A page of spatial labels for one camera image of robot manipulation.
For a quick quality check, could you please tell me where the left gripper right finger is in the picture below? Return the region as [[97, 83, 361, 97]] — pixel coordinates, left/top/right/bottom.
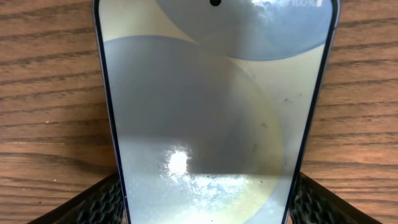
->
[[290, 173, 381, 224]]

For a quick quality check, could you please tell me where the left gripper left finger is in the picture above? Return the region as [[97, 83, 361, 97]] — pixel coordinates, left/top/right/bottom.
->
[[28, 173, 124, 224]]

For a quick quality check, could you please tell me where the blue Galaxy smartphone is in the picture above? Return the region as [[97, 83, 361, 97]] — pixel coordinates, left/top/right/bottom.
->
[[93, 0, 341, 223]]

